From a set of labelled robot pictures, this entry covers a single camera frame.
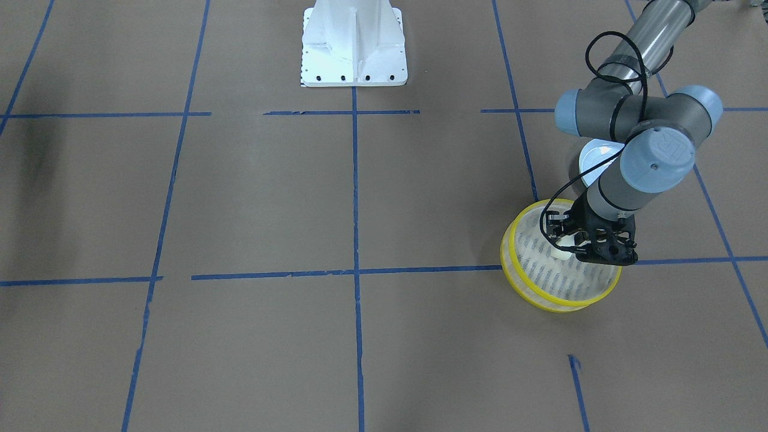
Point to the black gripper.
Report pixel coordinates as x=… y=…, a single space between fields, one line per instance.
x=581 y=216

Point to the white steamed bun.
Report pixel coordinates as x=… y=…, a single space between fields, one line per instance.
x=562 y=249

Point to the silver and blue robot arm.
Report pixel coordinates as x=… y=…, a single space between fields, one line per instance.
x=659 y=135

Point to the light blue plate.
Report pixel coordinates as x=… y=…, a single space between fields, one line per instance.
x=594 y=153

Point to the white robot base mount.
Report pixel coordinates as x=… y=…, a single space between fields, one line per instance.
x=353 y=43

